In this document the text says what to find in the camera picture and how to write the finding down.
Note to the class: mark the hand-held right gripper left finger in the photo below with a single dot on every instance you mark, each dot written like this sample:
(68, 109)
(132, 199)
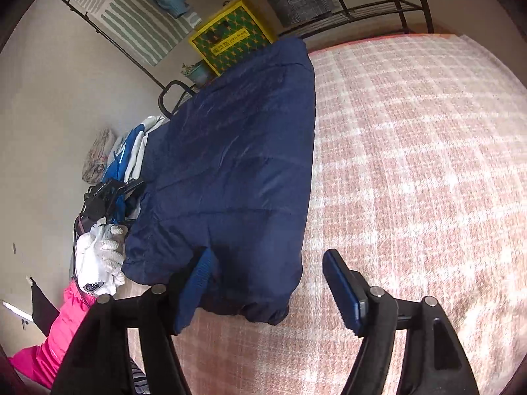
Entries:
(197, 288)

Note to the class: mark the grey striped cloth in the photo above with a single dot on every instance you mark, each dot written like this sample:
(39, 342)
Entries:
(138, 378)

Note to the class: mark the yellow and green box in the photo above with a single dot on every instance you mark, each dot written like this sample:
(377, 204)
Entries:
(230, 37)

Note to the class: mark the navy puffer jacket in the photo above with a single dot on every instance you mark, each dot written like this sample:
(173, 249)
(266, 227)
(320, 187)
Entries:
(238, 152)

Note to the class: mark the pink checked blanket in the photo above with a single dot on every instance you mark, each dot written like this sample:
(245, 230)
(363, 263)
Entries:
(411, 173)

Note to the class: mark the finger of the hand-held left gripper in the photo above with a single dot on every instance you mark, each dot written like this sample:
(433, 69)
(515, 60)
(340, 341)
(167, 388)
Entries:
(131, 213)
(134, 184)

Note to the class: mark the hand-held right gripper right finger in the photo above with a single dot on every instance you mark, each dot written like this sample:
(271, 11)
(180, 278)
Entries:
(341, 288)

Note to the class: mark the black metal clothes rack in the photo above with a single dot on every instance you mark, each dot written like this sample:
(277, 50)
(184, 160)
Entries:
(370, 10)

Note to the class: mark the blue and white garment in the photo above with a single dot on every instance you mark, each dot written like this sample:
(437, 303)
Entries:
(131, 148)

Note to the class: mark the small potted plant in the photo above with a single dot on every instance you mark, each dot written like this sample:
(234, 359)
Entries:
(199, 75)

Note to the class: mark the green striped wall cloth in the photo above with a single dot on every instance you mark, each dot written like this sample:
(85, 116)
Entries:
(131, 20)

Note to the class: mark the person's left hand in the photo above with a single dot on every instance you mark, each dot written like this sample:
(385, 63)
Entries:
(99, 255)

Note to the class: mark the floral crumpled cloth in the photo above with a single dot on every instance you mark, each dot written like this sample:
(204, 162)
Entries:
(96, 160)

